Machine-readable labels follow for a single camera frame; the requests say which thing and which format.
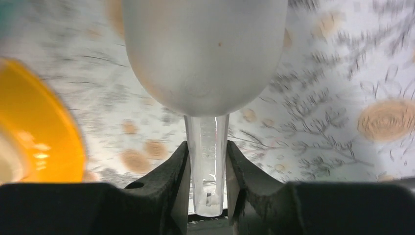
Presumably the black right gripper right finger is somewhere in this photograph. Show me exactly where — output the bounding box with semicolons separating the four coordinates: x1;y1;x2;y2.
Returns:
226;141;292;235

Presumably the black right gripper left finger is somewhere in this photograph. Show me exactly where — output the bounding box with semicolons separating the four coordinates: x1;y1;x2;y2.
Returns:
124;141;190;235

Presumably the clear plastic scoop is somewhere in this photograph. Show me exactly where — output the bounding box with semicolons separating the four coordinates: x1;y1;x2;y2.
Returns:
121;0;288;217

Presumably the green dog food bag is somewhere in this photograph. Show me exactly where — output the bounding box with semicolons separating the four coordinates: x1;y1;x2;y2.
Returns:
0;0;21;35

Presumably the yellow double pet bowl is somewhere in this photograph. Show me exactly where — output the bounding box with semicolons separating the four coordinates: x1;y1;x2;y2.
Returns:
0;58;87;184

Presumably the floral table mat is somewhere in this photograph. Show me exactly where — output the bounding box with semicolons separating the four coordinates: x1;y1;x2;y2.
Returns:
0;0;415;188

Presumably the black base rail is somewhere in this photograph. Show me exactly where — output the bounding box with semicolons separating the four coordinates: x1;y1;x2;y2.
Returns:
187;209;233;235

